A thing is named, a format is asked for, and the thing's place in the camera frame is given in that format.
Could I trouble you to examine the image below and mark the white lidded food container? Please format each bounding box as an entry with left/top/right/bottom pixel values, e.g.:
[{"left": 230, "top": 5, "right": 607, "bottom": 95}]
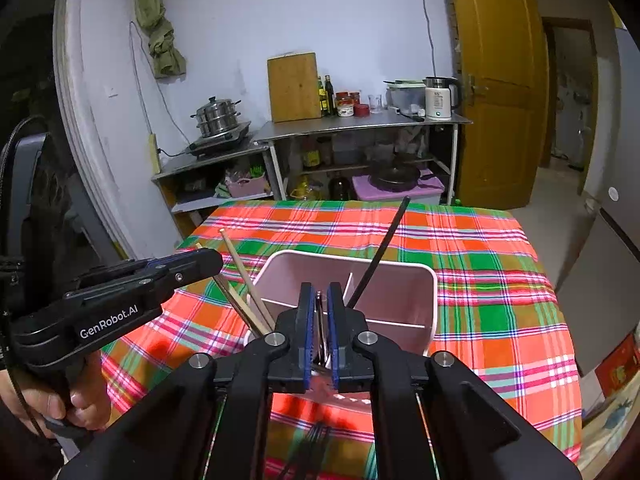
[{"left": 385, "top": 80, "right": 427, "bottom": 115}]

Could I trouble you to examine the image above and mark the wooden cutting board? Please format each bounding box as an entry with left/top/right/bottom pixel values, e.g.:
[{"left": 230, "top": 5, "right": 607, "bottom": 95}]
[{"left": 267, "top": 51, "right": 322, "bottom": 123}]

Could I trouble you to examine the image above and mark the dark glass bottle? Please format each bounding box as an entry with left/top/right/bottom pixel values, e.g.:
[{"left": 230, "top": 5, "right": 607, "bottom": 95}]
[{"left": 328, "top": 171, "right": 353, "bottom": 201}]

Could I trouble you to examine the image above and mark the small pink storage basket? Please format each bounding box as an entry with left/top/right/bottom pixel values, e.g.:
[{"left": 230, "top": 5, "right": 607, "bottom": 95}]
[{"left": 225, "top": 170, "right": 269, "bottom": 199}]

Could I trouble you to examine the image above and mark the silver metal chopstick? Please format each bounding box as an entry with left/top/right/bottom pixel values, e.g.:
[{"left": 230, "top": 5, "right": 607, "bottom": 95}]
[
  {"left": 322, "top": 297, "right": 331, "bottom": 366},
  {"left": 316, "top": 295, "right": 325, "bottom": 366}
]

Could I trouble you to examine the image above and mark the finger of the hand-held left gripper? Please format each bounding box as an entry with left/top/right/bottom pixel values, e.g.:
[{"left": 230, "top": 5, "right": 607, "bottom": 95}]
[
  {"left": 146, "top": 252, "right": 197, "bottom": 269},
  {"left": 150, "top": 249, "right": 224, "bottom": 291}
]

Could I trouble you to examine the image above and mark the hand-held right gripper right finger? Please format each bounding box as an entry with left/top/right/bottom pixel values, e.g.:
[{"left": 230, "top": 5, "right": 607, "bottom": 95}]
[{"left": 327, "top": 281, "right": 583, "bottom": 480}]

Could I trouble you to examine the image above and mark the black induction cooktop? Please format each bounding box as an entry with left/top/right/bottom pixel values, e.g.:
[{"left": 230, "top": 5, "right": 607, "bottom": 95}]
[{"left": 186, "top": 121, "right": 253, "bottom": 161}]

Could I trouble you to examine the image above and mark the green curtain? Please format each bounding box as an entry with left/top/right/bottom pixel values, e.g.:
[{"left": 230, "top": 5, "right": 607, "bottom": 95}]
[{"left": 134, "top": 0, "right": 187, "bottom": 80}]

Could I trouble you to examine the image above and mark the wooden door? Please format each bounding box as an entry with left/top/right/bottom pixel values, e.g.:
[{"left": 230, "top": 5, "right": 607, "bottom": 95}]
[{"left": 444, "top": 0, "right": 547, "bottom": 211}]

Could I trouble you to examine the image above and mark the person's left hand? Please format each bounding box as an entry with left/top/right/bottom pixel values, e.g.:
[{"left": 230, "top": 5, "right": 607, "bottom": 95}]
[{"left": 20, "top": 355, "right": 112, "bottom": 433}]

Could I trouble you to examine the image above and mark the wooden door frame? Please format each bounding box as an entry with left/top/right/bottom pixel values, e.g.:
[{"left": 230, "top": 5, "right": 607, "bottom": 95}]
[{"left": 527, "top": 0, "right": 601, "bottom": 196}]

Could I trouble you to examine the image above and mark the wooden chopstick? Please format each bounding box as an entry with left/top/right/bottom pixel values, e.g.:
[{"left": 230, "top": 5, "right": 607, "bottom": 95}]
[
  {"left": 195, "top": 242, "right": 266, "bottom": 338},
  {"left": 219, "top": 228, "right": 276, "bottom": 333}
]

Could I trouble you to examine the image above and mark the purple plastic storage bin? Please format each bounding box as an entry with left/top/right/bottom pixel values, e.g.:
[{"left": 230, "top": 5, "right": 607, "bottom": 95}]
[{"left": 351, "top": 172, "right": 446, "bottom": 206}]

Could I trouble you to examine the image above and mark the red carton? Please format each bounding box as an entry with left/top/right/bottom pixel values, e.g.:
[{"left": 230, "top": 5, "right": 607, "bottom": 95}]
[{"left": 595, "top": 332, "right": 640, "bottom": 398}]

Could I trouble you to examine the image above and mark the white electric kettle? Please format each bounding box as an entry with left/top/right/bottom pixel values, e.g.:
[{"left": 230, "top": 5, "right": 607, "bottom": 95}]
[{"left": 425, "top": 76, "right": 461, "bottom": 121}]

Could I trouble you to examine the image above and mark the silver refrigerator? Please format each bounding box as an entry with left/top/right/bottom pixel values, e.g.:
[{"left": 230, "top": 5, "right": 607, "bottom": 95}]
[{"left": 555, "top": 25, "right": 640, "bottom": 377}]

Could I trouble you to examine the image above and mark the black frying pan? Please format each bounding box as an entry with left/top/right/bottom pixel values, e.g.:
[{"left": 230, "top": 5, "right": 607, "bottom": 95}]
[{"left": 369, "top": 162, "right": 437, "bottom": 192}]

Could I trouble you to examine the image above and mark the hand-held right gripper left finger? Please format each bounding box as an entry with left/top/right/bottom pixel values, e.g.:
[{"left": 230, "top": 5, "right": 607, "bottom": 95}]
[{"left": 60, "top": 282, "right": 317, "bottom": 480}]

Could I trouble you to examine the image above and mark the yellow cooking oil jug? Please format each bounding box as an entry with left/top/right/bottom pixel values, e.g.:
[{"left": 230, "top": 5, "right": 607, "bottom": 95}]
[{"left": 290, "top": 175, "right": 326, "bottom": 202}]

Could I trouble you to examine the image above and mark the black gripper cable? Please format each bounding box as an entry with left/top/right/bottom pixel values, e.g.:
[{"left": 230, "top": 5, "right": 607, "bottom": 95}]
[{"left": 0, "top": 114, "right": 48, "bottom": 261}]

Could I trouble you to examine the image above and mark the printed floor mat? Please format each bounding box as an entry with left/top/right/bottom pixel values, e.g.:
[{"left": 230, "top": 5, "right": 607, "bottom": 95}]
[{"left": 582, "top": 385, "right": 640, "bottom": 461}]

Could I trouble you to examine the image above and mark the low metal shelf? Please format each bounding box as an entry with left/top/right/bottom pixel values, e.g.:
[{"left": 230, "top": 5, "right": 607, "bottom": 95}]
[{"left": 151, "top": 140, "right": 277, "bottom": 241}]

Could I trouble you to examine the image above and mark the steel steamer pot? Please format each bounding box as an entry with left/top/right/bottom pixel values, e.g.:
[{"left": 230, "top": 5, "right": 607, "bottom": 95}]
[{"left": 190, "top": 96, "right": 243, "bottom": 138}]

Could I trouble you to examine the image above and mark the pink plastic utensil basket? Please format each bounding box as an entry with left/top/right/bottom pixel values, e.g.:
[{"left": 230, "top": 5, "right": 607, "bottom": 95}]
[{"left": 243, "top": 251, "right": 439, "bottom": 401}]

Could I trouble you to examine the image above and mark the black wall cable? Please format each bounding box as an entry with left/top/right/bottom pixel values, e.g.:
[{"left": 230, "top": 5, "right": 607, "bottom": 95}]
[{"left": 411, "top": 0, "right": 442, "bottom": 81}]

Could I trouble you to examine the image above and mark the steel counter table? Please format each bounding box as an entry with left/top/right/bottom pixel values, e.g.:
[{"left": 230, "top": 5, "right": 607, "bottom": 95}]
[{"left": 252, "top": 112, "right": 474, "bottom": 206}]

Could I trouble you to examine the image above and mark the plaid tablecloth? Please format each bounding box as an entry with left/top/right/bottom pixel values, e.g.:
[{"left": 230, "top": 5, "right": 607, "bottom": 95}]
[{"left": 100, "top": 200, "right": 583, "bottom": 480}]

